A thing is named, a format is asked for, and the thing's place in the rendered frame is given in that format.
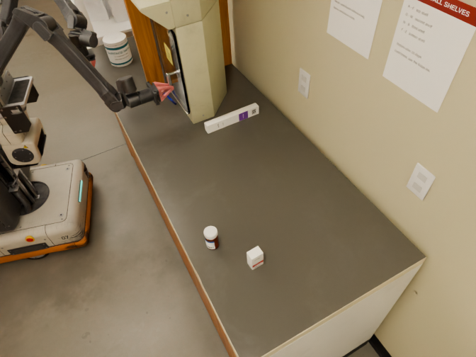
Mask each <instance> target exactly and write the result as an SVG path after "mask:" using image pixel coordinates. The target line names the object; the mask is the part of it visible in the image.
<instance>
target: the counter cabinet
mask: <svg viewBox="0 0 476 357"><path fill-rule="evenodd" d="M115 116H116V118H117V120H118V123H119V125H120V128H121V130H122V133H123V136H124V138H125V141H126V143H127V146H128V149H129V150H130V153H131V156H133V158H134V160H135V163H136V165H137V167H138V169H139V170H140V173H141V175H142V177H143V179H144V181H145V183H146V184H147V187H148V189H149V192H150V193H151V195H152V197H153V199H154V202H155V203H156V205H157V208H158V210H159V212H160V214H161V216H162V218H163V220H164V222H165V224H166V226H167V229H168V231H169V233H170V235H171V237H172V239H173V241H174V243H175V245H176V247H177V249H178V252H179V253H180V255H181V258H182V259H183V262H184V263H185V265H186V268H187V269H188V272H189V274H190V276H191V278H192V280H193V282H194V284H195V286H196V288H197V290H198V292H199V294H200V297H201V299H202V301H203V303H204V305H205V307H206V309H207V311H208V313H209V315H210V318H211V320H212V322H213V324H214V325H215V328H216V330H217V332H218V334H219V335H220V338H221V340H222V342H223V344H224V346H225V348H226V350H227V352H228V354H229V357H236V355H235V353H234V351H233V349H232V347H231V345H230V343H229V341H228V339H227V337H226V335H225V333H224V331H223V329H222V327H221V325H220V323H219V321H218V319H217V317H216V315H215V313H214V311H213V309H212V307H211V305H210V303H209V301H208V299H207V297H206V295H205V293H204V290H203V288H202V286H201V284H200V282H199V280H198V278H197V276H196V274H195V272H194V270H193V268H192V266H191V264H190V262H189V260H188V258H187V256H186V254H185V252H184V250H183V248H182V246H181V244H180V242H179V240H178V238H177V236H176V234H175V232H174V230H173V228H172V226H171V224H170V222H169V220H168V218H167V216H166V214H165V212H164V210H163V208H162V205H161V203H160V202H159V199H158V197H157V195H156V193H155V192H154V189H153V188H152V185H151V183H150V182H149V179H148V178H147V175H146V173H145V171H144V169H143V168H142V165H141V163H140V161H139V159H138V158H137V155H136V154H135V151H134V149H133V148H132V145H131V144H130V141H129V139H128V137H127V135H126V134H125V131H124V129H123V127H122V125H121V124H120V121H119V119H118V117H117V115H116V113H115ZM422 264H423V263H422ZM422 264H421V265H422ZM421 265H419V266H417V267H416V268H414V269H412V270H411V271H409V272H408V273H406V274H404V275H403V276H401V277H399V278H398V279H396V280H394V281H393V282H391V283H389V284H388V285H386V286H385V287H383V288H381V289H379V290H378V291H376V292H375V293H373V294H372V295H369V296H368V297H367V298H365V299H363V300H361V301H360V302H358V303H356V304H355V305H353V306H352V307H350V308H348V309H347V310H345V311H343V312H342V313H340V314H338V315H337V316H335V317H334V318H332V319H330V320H329V321H327V322H325V323H324V324H322V325H321V326H319V327H317V328H316V329H314V330H312V331H311V332H309V333H307V334H306V335H304V336H302V337H301V338H299V339H298V340H296V341H294V342H293V343H291V344H289V345H288V346H286V347H285V348H282V349H281V350H279V351H278V352H276V353H275V354H273V355H272V356H269V357H348V356H350V355H351V354H352V353H354V352H355V351H357V350H359V349H360V348H362V347H363V346H365V345H366V344H367V343H368V341H369V340H370V338H371V337H372V335H373V334H374V333H375V331H376V330H377V328H378V327H379V326H380V324H381V323H382V321H383V320H384V318H385V317H386V316H387V314H388V312H389V311H390V310H391V309H392V307H393V305H394V304H395V303H396V302H397V300H398V299H399V297H400V295H401V294H402V293H403V292H404V290H405V288H406V287H407V286H408V285H409V283H410V281H411V280H412V279H413V277H414V276H415V274H416V273H417V271H418V270H419V269H420V267H421Z"/></svg>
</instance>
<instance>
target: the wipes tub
mask: <svg viewBox="0 0 476 357"><path fill-rule="evenodd" d="M103 44H104V46H105V49H106V52H107V54H108V58H109V60H110V63H111V64H112V65H113V66H114V67H124V66H127V65H129V64H130V63H131V62H132V54H131V51H130V47H129V44H128V40H127V37H126V34H124V33H121V32H113V33H109V34H107V35H105V36H104V37H103Z"/></svg>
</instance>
